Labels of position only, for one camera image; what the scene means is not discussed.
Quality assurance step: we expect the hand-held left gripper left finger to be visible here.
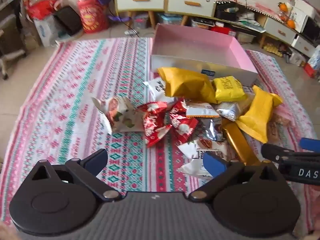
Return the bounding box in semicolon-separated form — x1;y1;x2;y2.
31;148;123;203

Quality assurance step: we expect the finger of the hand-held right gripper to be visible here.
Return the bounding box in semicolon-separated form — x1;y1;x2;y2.
299;137;320;153
261;144;300;162

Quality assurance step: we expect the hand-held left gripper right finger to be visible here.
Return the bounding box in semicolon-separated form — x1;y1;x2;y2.
188;152;279;203

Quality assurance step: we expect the white packet walnut picture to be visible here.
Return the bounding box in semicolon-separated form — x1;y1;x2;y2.
178;139;233;178

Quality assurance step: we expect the silver snack packet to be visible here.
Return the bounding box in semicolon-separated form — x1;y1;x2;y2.
200;117;223;142

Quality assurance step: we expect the plain yellow snack packet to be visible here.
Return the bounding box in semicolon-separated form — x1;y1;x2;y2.
157;67;217;104
235;85;283;143

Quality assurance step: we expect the white nut-print snack packet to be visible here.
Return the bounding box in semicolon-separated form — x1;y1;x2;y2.
91;96;146;134

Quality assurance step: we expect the white orange-edged biscuit packet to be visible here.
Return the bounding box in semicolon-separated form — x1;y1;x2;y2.
186;102;220;118

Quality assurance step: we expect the translucent white snack packet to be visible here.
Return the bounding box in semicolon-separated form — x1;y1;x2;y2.
215;102;241;122

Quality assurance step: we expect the yellow packet black print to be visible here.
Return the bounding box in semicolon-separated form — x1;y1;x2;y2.
212;76;247;103

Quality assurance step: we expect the pink cardboard box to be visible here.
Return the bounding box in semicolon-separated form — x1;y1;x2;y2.
150;23;259;87

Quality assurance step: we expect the pink snack packet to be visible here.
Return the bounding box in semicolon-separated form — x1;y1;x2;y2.
270;114;292;144

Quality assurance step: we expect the gold bar snack packet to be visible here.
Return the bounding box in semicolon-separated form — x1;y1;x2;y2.
222;119;260;166

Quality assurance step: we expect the patterned woven blanket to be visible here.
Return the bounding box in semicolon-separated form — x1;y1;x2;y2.
0;37;320;238

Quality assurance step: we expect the small red carton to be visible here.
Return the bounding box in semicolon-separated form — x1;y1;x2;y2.
304;64;317;78

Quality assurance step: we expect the white printed carton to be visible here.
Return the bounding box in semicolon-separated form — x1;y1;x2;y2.
290;52;307;67

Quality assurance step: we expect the white packet black lettering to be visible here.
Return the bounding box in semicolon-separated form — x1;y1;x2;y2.
143;78;173;103

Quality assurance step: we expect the row of yellow packs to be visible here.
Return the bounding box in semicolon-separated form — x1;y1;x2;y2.
264;44;283;56

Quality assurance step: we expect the low white wooden cabinet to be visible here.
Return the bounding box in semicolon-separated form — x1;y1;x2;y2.
260;15;320;58

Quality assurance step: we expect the white printed box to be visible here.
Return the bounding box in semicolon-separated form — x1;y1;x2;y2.
290;6;308;33

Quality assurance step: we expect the red box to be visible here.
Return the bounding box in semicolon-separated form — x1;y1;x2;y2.
214;26;237;37

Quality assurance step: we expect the pile of papers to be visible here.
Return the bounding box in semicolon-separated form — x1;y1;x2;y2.
237;12;267;33

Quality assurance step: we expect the white foam box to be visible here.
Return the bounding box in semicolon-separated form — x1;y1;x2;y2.
295;0;317;18

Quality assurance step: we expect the red snack bucket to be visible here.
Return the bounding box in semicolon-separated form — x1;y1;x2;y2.
77;0;109;34

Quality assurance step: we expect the black bag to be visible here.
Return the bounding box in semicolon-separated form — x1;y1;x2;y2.
54;6;83;37

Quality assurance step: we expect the black flat case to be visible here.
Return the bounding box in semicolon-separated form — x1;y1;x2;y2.
192;17;215;27

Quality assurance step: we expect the small clear storage box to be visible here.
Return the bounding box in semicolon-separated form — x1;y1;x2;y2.
134;14;150;30

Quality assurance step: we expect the black tray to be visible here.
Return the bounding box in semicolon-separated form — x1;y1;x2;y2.
216;3;239;22

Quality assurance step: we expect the clear storage box blue lid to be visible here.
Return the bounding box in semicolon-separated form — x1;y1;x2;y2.
157;13;183;26

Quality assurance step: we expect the dark grey furniture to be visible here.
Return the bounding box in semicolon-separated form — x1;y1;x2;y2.
0;12;28;80

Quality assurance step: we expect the red plastic bag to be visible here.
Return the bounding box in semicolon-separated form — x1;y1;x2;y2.
26;0;60;20

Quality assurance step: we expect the wooden shelf cabinet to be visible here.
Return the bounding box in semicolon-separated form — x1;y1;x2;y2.
112;0;217;27

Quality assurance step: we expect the purple toy handle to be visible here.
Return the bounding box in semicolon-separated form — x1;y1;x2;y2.
108;14;133;22

